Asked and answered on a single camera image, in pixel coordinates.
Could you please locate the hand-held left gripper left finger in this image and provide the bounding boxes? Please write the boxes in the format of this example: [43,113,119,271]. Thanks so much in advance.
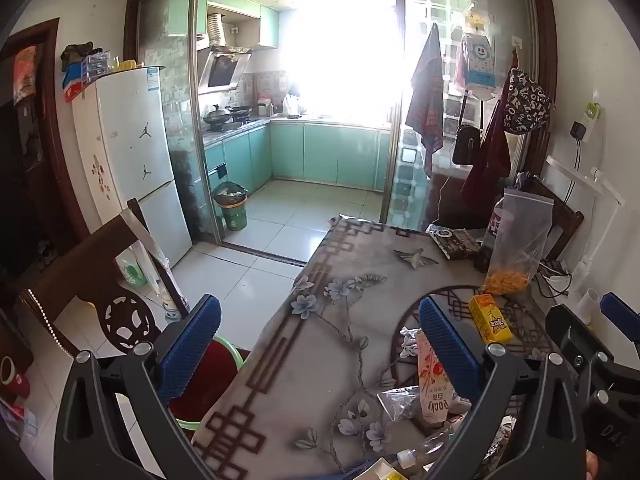
[54,294,222,480]

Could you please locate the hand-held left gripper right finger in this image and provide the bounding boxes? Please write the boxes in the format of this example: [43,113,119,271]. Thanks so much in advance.
[419,296,587,480]

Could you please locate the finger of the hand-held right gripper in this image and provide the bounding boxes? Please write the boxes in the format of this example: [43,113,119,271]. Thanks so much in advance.
[545,304,613,387]
[600,292,640,348]

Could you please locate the red bin with green rim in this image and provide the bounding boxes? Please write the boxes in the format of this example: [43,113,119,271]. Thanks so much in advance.
[167,336,247,431]

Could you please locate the clear plastic wrapper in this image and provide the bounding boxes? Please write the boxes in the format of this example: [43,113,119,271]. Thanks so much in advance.
[377,386,426,422]

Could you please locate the clear plastic water bottle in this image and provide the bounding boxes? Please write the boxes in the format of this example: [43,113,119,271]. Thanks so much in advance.
[396,420,471,469]

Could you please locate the black shoulder bag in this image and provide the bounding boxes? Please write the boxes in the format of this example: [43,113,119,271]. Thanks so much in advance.
[451,95,484,167]

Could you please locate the white plastic tube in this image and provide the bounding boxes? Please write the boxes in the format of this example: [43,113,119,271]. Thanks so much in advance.
[575,287,601,324]

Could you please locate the crumpled white tissue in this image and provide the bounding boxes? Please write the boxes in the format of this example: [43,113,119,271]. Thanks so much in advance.
[399,326,427,359]

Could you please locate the pink snack box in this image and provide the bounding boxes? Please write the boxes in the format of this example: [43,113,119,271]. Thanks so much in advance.
[416,329,472,427]

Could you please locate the white blue floor jar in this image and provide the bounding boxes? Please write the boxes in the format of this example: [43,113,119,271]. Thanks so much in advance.
[160,287,182,321]

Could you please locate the yellow drink carton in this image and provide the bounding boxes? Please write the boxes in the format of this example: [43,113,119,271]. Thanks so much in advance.
[468,293,514,345]

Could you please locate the white power strip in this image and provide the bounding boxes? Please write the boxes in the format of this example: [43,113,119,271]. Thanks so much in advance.
[537,260,572,282]

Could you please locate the green detergent bottle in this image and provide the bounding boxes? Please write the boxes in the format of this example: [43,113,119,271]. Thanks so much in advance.
[116,250,149,289]

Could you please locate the zip bag of orange snacks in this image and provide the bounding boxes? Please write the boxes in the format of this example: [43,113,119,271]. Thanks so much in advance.
[479,187,555,297]

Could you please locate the dark snack packet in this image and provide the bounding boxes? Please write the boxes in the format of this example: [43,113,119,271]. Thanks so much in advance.
[426,225,484,262]

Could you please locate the floral tablecloth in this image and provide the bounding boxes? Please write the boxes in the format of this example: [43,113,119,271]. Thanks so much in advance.
[190,215,601,480]

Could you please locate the plain wooden chair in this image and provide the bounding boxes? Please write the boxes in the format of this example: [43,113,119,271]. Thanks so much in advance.
[515,175,585,264]

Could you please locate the white cloth strip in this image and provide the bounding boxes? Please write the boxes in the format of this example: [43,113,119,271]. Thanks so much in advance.
[119,210,174,307]

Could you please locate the purple label drink bottle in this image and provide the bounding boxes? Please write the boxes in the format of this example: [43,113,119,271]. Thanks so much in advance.
[475,199,516,273]

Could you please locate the carved wooden chair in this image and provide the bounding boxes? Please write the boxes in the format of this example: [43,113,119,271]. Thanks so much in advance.
[15,197,192,362]

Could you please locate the white yellow carton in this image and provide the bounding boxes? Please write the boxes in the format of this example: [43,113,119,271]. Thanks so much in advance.
[350,456,409,480]

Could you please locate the green kitchen waste bin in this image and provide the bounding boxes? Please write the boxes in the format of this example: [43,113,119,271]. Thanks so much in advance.
[212,181,249,232]

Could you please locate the white desk lamp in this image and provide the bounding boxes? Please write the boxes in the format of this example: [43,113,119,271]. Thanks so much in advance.
[545,154,626,291]

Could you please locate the glass sliding door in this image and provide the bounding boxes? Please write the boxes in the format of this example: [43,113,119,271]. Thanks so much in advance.
[137,0,222,242]
[395,0,532,232]

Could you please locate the red mug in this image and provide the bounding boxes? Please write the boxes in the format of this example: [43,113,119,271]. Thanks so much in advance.
[0,354,32,397]

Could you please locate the dark red hanging garment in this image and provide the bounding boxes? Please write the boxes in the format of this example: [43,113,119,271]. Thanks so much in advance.
[460,67,513,207]

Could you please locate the white refrigerator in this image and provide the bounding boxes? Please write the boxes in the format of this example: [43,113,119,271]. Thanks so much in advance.
[71,66,194,269]

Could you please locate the black white patterned bag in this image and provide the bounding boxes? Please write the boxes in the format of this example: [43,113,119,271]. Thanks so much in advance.
[502,67,556,137]

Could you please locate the teal lower kitchen cabinets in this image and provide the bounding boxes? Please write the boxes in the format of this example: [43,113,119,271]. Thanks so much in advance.
[204,122,393,193]

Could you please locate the teal kitchen cabinets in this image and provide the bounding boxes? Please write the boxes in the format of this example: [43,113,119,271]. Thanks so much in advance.
[167,0,281,52]
[204,122,393,193]

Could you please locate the black wok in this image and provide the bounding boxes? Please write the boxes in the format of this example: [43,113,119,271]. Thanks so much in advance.
[202,104,233,127]

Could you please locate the hanging red blue towel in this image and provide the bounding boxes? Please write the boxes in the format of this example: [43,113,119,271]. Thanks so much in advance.
[405,24,445,179]

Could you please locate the range hood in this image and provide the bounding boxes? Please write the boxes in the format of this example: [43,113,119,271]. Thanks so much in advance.
[196,45,252,95]

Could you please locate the white blue smiley bag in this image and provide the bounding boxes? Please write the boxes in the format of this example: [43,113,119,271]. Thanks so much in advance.
[460,32,497,89]

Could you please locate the blue red box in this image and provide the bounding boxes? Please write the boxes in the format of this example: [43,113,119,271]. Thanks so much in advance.
[62,64,84,102]

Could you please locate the clear plastic drawer box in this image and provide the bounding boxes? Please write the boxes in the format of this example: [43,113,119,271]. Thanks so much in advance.
[80,52,111,84]

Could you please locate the dark green cloth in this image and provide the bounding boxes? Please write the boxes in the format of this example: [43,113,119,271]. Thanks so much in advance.
[61,42,94,71]

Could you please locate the red door decoration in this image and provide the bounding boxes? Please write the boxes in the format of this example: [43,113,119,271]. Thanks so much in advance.
[12,45,40,106]

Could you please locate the teal upper kitchen cabinets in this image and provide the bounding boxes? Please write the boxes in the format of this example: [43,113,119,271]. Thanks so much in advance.
[167,0,281,52]

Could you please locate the white green wall charger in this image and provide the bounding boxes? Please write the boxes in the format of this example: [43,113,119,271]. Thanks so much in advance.
[582,101,601,134]

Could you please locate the silver exhaust duct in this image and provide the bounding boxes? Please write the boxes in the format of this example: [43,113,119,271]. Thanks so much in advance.
[206,12,226,47]

